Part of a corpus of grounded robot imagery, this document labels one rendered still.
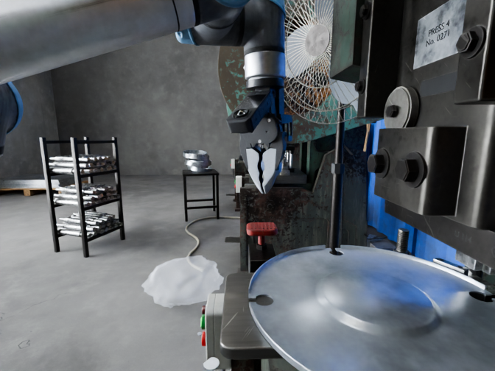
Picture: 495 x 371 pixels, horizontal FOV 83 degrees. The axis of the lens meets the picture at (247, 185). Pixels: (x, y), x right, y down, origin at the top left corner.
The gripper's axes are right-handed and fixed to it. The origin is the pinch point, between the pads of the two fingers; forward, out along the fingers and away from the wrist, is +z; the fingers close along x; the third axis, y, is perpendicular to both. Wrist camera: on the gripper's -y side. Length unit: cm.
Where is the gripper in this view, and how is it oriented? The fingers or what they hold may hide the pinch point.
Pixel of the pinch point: (262, 188)
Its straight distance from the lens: 54.4
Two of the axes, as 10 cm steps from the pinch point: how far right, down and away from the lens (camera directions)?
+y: 4.8, -1.9, 8.6
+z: 0.3, 9.8, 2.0
